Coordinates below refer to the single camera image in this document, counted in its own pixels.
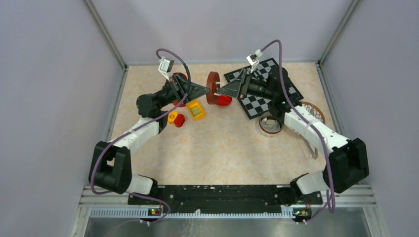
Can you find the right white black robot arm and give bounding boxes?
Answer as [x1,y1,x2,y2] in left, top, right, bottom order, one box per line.
[216,66,370,203]

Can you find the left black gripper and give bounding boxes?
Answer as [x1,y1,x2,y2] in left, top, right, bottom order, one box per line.
[155,72,210,109]

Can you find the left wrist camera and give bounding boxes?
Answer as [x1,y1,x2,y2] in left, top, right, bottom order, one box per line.
[158,57,174,80]

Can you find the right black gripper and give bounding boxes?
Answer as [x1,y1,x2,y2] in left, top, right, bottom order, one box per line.
[216,69,275,101]

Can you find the steel lunch box bowl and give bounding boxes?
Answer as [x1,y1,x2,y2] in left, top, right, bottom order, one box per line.
[257,112,284,137]

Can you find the black white chessboard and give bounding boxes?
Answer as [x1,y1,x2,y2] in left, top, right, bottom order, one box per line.
[224,58,304,119]

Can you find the silver metal tongs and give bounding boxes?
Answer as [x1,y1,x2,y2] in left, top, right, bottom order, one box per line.
[303,138,319,160]

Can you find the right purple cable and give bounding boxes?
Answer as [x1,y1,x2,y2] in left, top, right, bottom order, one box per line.
[260,39,336,225]

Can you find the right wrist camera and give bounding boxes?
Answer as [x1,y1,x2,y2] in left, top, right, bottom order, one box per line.
[246,49,263,73]

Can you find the yellow toy block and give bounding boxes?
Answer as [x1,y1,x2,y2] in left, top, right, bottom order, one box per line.
[168,111,178,124]

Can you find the black white sushi piece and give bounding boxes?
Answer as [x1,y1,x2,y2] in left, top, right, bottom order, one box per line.
[265,119,276,127]

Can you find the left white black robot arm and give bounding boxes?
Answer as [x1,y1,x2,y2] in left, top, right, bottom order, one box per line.
[88,73,210,204]

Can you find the red oval dish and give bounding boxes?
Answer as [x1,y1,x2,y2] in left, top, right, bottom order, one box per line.
[216,95,233,107]

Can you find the red cylindrical cup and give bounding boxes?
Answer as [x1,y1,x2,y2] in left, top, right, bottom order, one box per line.
[169,73,191,108]

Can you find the red toy block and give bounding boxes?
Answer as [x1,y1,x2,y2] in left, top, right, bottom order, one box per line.
[173,114,186,128]

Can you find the yellow toy tray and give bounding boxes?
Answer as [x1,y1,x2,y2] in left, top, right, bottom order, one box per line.
[186,100,206,121]

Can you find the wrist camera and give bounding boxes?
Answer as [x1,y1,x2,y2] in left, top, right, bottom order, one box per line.
[246,49,263,73]
[158,57,174,80]

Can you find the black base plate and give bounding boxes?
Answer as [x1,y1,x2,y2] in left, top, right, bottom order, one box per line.
[127,185,323,214]

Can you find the brown round lid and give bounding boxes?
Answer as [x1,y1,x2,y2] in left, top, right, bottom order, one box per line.
[206,71,220,105]

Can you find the patterned round plate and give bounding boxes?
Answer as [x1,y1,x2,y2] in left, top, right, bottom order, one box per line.
[301,101,326,124]

